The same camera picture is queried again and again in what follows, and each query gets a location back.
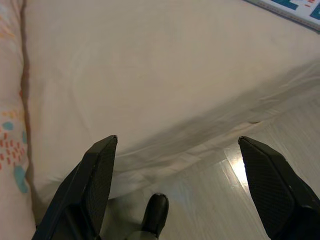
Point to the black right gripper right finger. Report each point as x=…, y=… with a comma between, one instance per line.
x=275, y=195

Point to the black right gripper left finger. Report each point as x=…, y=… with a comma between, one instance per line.
x=85, y=195

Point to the pink dotted pillow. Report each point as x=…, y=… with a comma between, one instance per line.
x=10, y=125

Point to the cream sheeted mattress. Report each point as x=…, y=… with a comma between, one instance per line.
x=150, y=62

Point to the white book blue letters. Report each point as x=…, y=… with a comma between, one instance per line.
x=287, y=10

